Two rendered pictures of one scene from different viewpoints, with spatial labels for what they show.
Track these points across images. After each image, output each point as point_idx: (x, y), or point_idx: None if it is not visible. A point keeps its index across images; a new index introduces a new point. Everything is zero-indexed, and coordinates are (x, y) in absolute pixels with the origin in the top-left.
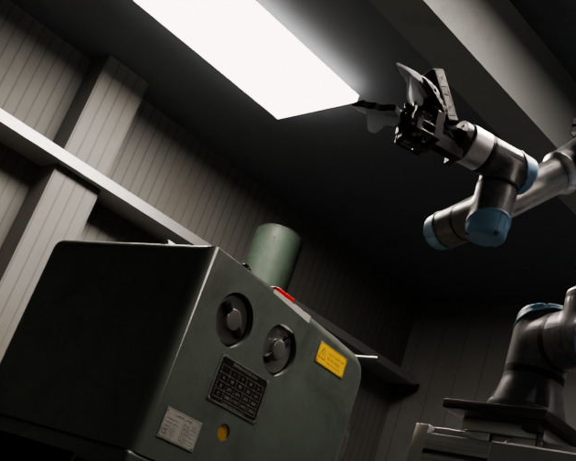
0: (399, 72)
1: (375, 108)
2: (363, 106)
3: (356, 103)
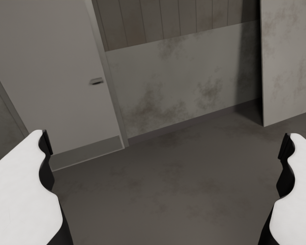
0: (51, 152)
1: (277, 186)
2: (280, 159)
3: (282, 140)
